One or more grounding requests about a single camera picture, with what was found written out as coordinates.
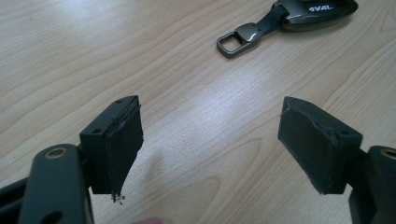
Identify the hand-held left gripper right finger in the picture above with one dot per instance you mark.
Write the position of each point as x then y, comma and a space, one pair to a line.
314, 140

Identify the black car key fob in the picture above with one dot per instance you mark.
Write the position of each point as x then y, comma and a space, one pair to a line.
289, 21

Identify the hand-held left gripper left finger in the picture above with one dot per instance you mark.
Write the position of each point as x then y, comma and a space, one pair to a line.
115, 146

